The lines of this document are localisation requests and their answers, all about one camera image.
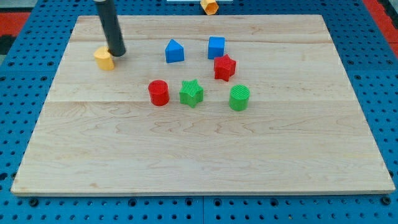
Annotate yellow heart block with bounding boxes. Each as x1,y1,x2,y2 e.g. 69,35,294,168
93,46,114,70

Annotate green star block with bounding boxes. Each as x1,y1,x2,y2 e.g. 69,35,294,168
179,79,204,108

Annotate light wooden board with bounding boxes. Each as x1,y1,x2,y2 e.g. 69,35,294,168
11,14,396,197

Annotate green cylinder block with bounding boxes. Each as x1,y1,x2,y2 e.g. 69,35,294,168
229,85,250,111

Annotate red cylinder block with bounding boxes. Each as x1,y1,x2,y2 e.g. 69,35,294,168
148,80,170,106

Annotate red star block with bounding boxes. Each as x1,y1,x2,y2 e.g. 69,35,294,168
213,54,236,82

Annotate blue triangular prism block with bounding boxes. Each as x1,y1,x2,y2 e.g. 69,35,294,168
165,39,185,63

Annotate blue cube block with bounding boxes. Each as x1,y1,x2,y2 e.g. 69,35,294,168
208,36,225,60

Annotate yellow hexagon block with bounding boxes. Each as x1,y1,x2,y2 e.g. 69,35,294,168
200,0,219,15

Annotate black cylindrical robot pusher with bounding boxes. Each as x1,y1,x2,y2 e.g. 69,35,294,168
94,0,126,57

